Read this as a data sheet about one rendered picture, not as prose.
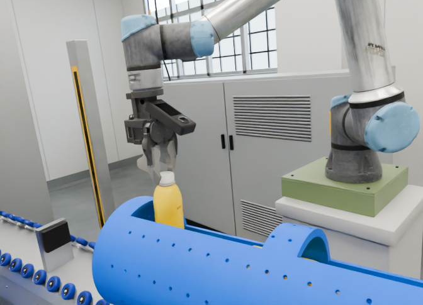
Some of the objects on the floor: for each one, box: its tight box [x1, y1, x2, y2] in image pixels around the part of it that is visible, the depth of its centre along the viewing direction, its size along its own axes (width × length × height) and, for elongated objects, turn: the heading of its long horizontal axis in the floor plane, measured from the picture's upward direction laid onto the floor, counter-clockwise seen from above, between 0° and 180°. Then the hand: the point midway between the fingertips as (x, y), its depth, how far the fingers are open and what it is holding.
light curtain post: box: [65, 40, 116, 231], centre depth 154 cm, size 6×6×170 cm
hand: (165, 177), depth 78 cm, fingers closed on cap, 4 cm apart
